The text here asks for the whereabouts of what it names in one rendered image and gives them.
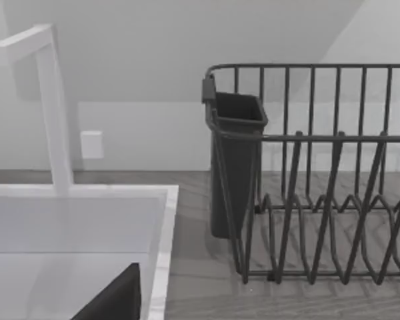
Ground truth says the tall white tap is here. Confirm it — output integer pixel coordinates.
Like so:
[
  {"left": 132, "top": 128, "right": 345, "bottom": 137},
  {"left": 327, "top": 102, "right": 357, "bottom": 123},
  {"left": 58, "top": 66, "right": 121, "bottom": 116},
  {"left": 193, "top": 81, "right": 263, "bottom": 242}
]
[{"left": 0, "top": 23, "right": 75, "bottom": 196}]

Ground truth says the dark grey utensil cup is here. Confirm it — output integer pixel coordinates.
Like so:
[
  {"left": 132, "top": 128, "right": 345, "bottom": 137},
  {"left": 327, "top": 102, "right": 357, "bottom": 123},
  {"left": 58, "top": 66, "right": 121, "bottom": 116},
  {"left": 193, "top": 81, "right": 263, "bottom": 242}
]
[{"left": 210, "top": 91, "right": 269, "bottom": 239}]

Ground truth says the white sink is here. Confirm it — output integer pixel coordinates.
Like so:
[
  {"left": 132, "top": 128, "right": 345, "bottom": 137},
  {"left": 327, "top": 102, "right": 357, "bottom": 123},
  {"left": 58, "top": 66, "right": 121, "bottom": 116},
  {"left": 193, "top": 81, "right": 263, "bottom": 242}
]
[{"left": 0, "top": 184, "right": 180, "bottom": 320}]

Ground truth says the dark grey wire dish rack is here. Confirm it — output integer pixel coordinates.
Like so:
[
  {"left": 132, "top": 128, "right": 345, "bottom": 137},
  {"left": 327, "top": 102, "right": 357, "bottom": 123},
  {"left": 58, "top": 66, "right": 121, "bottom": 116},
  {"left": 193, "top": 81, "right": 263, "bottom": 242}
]
[{"left": 201, "top": 63, "right": 400, "bottom": 285}]

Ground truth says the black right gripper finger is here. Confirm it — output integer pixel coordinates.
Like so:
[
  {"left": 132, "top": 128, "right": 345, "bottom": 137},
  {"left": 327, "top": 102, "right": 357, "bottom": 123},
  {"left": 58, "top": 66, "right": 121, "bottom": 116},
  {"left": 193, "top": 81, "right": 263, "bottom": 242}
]
[{"left": 70, "top": 262, "right": 142, "bottom": 320}]

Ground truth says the white wall socket plate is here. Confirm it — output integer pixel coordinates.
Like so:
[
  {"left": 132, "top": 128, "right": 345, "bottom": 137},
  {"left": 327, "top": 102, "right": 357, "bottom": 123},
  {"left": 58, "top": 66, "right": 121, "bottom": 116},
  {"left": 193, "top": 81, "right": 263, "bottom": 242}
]
[{"left": 80, "top": 131, "right": 104, "bottom": 159}]

